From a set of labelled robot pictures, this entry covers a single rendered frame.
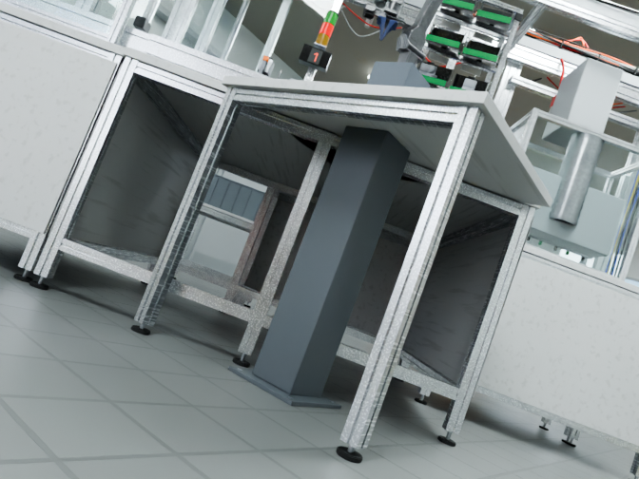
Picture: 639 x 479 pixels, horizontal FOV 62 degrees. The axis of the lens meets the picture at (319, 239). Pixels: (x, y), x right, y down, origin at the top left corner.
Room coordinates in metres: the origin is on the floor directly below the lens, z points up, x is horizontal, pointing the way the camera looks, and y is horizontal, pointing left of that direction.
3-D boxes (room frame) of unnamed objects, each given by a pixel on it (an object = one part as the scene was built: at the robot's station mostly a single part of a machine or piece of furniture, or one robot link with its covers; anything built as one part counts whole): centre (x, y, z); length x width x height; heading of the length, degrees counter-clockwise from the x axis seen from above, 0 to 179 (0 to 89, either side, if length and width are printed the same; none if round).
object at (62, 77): (2.50, 1.15, 0.43); 1.39 x 0.63 x 0.86; 179
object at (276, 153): (2.47, 0.08, 0.84); 1.50 x 1.41 x 0.03; 89
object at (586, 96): (2.75, -1.08, 1.50); 0.38 x 0.21 x 0.88; 179
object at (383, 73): (1.65, -0.06, 0.96); 0.14 x 0.14 x 0.20; 52
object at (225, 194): (4.08, 0.67, 0.73); 0.62 x 0.42 x 0.23; 89
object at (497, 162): (1.69, -0.09, 0.84); 0.90 x 0.70 x 0.03; 52
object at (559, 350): (2.80, -1.23, 0.43); 1.11 x 0.68 x 0.86; 89
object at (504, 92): (3.09, -0.73, 1.56); 0.09 x 0.04 x 1.39; 89
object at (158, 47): (1.87, 0.37, 0.91); 0.89 x 0.06 x 0.11; 89
